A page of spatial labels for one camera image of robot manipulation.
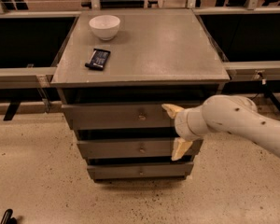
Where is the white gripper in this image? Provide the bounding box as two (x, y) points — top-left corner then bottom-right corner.
(161, 104), (205, 161)

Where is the grey top drawer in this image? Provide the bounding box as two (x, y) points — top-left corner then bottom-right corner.
(62, 103), (174, 130)

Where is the grey drawer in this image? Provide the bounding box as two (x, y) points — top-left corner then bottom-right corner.
(76, 137), (205, 160)
(87, 161), (194, 181)
(62, 103), (174, 130)

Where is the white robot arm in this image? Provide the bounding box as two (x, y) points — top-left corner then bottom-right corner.
(161, 95), (280, 161)

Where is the grey middle drawer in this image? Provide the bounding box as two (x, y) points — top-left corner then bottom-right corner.
(76, 137), (205, 160)

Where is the grey bottom drawer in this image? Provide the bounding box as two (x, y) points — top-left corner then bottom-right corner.
(87, 161), (194, 181)

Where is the grey drawer cabinet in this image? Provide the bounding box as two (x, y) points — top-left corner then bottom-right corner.
(51, 9), (229, 167)

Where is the dark blue snack bar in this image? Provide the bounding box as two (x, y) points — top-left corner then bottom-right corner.
(85, 49), (110, 71)

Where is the white ceramic bowl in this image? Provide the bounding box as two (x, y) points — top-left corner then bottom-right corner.
(89, 15), (120, 40)

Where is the black object bottom left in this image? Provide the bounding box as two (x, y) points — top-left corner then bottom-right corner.
(0, 209), (19, 224)

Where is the grey right rail beam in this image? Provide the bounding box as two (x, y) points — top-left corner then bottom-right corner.
(223, 61), (280, 82)

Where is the grey rail beam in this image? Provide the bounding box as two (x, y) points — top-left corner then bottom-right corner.
(0, 67), (56, 90)
(223, 61), (280, 82)

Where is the grey left rail beam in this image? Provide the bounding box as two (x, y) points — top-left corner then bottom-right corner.
(0, 67), (56, 90)

